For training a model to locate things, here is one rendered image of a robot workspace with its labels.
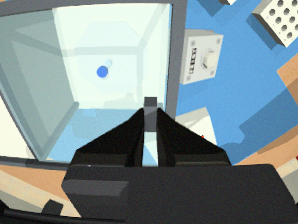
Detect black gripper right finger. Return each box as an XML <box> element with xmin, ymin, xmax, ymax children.
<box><xmin>156</xmin><ymin>107</ymin><xmax>231</xmax><ymax>167</ymax></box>

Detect white block with rows of round holes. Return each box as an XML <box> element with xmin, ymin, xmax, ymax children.
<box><xmin>175</xmin><ymin>107</ymin><xmax>217</xmax><ymax>145</ymax></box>

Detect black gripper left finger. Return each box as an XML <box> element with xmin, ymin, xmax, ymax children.
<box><xmin>69</xmin><ymin>108</ymin><xmax>145</xmax><ymax>167</ymax></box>

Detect blue bench mat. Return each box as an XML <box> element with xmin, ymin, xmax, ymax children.
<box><xmin>176</xmin><ymin>0</ymin><xmax>298</xmax><ymax>165</ymax></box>

